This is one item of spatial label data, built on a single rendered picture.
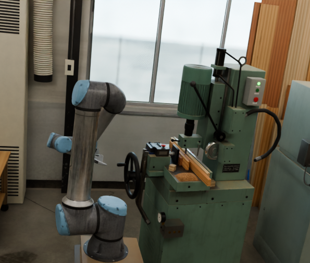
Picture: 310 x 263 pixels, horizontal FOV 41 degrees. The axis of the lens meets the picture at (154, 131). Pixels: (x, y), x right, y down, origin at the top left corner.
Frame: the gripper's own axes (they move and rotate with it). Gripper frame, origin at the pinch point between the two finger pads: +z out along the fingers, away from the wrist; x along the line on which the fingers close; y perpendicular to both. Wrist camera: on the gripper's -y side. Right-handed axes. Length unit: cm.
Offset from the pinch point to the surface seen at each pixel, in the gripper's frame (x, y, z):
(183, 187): -40, 13, 35
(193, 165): -25, 23, 43
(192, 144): -13, 33, 43
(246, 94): -24, 75, 54
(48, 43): 119, 42, -43
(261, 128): 82, 53, 158
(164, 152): -17.1, 22.8, 26.1
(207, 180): -45, 23, 43
